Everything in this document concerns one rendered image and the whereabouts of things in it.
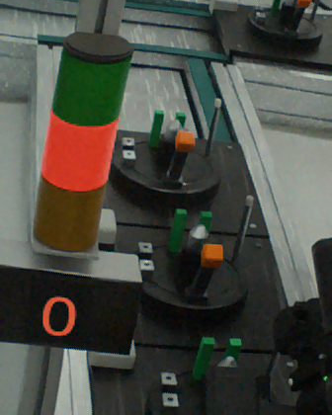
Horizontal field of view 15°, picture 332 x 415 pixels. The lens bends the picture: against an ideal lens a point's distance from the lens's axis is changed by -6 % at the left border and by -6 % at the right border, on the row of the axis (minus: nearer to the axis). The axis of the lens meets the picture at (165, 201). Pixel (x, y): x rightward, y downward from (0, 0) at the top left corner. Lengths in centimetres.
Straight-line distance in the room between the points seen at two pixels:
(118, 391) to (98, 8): 50
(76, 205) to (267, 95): 122
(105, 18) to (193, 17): 141
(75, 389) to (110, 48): 50
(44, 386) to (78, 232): 19
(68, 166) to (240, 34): 132
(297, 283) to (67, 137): 69
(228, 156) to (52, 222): 84
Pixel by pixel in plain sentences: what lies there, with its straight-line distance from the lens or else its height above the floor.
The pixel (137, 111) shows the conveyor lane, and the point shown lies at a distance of 191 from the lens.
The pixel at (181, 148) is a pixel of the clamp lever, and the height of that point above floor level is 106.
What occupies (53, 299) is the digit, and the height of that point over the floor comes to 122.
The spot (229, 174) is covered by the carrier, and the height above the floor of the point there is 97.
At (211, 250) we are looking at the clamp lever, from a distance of 130.
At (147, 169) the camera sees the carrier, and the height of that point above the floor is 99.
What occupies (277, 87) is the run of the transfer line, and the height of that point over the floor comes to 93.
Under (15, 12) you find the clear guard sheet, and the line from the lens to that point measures 87.
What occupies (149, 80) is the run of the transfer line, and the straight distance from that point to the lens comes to 202.
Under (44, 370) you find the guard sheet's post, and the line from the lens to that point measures 103.
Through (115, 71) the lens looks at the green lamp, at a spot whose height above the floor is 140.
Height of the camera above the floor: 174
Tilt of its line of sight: 29 degrees down
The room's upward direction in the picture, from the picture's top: 12 degrees clockwise
